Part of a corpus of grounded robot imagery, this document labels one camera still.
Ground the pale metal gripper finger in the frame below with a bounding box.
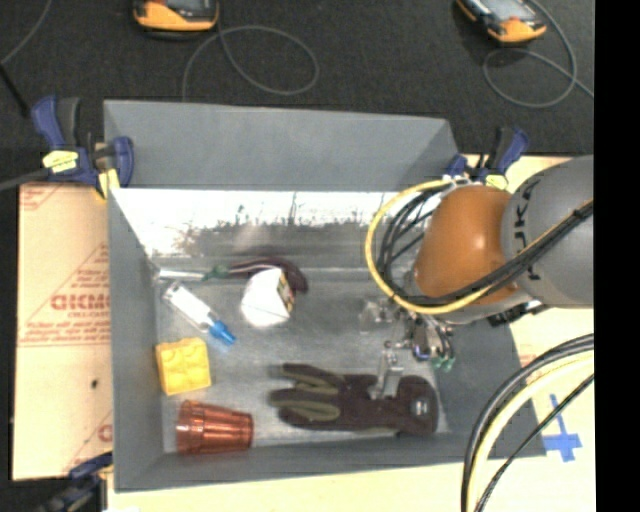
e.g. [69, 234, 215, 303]
[357, 298, 402, 334]
[375, 348, 406, 400]

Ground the dark brown glove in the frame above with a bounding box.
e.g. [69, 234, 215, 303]
[268, 362, 441, 438]

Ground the dark maroon curved object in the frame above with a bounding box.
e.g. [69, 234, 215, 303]
[228, 256, 310, 295]

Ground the green and clear tool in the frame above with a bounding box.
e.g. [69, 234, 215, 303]
[156, 264, 230, 283]

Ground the copper orange cup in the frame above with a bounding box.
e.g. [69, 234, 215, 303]
[174, 399, 255, 456]

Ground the white tube with blue cap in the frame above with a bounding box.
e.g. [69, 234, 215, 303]
[161, 281, 237, 347]

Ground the grey metal bin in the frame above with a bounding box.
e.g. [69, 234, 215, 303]
[102, 99, 545, 491]

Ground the yellow toy brick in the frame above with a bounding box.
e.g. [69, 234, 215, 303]
[154, 337, 213, 397]

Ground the brown cardboard board red print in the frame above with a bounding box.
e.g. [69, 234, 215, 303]
[10, 182, 115, 481]

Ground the black cylinder on white bracket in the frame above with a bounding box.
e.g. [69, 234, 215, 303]
[487, 299, 547, 327]

